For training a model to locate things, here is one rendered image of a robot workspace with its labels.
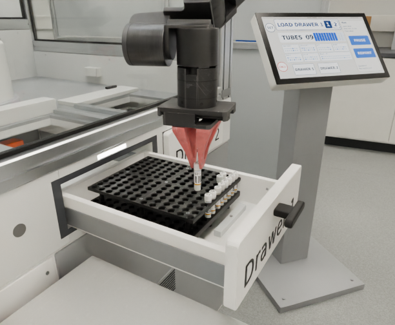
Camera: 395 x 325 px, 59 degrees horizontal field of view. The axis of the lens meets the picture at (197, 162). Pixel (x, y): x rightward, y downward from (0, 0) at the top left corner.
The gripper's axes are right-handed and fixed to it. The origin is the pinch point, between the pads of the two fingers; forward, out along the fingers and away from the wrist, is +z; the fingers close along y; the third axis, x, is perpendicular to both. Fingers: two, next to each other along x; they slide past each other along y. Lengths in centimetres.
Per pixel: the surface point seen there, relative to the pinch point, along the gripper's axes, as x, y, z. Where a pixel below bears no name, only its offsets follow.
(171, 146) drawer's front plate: -26.0, 15.0, 7.9
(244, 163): -179, 23, 75
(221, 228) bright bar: -2.0, -3.7, 12.6
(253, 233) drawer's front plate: 7.5, -10.4, 6.1
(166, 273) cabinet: -24, 17, 46
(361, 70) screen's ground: -105, -34, -1
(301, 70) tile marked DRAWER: -90, -11, -3
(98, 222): 5.4, 15.5, 10.7
